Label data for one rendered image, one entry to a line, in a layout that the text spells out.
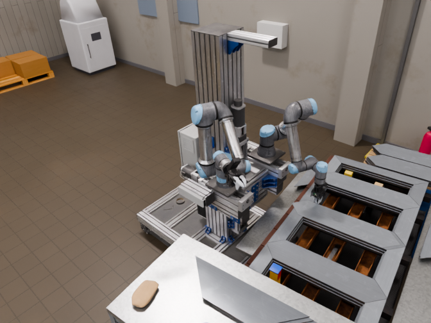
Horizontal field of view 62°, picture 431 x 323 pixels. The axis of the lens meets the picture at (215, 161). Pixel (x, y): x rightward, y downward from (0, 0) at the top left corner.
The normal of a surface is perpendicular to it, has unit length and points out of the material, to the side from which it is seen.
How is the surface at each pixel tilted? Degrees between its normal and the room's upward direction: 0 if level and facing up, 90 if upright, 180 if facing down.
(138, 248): 0
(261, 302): 0
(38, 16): 90
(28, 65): 90
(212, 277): 0
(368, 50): 90
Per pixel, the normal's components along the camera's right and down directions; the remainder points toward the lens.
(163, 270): -0.04, -0.83
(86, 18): 0.69, 0.07
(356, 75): -0.67, 0.44
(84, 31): 0.74, 0.35
